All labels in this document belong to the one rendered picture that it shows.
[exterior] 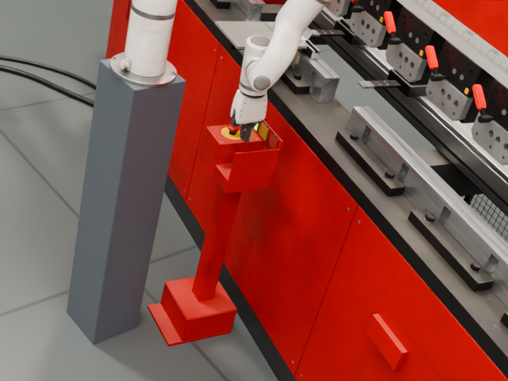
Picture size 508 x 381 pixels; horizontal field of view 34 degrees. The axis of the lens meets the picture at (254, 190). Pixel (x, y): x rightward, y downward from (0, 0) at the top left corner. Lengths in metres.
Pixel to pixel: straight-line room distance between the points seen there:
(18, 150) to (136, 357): 1.28
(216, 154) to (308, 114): 0.32
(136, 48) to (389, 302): 0.98
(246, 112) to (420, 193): 0.56
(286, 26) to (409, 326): 0.87
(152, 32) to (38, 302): 1.18
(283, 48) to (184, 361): 1.19
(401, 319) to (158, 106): 0.90
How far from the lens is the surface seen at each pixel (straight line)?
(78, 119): 4.03
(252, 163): 2.51
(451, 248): 2.20
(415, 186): 2.34
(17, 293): 3.05
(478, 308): 2.10
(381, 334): 2.33
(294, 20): 2.28
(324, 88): 2.70
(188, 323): 2.89
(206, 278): 2.87
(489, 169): 2.50
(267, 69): 2.26
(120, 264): 2.68
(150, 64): 2.31
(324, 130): 2.57
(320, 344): 2.64
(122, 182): 2.45
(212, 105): 3.12
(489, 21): 2.11
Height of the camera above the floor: 2.10
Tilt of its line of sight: 34 degrees down
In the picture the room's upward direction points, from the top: 15 degrees clockwise
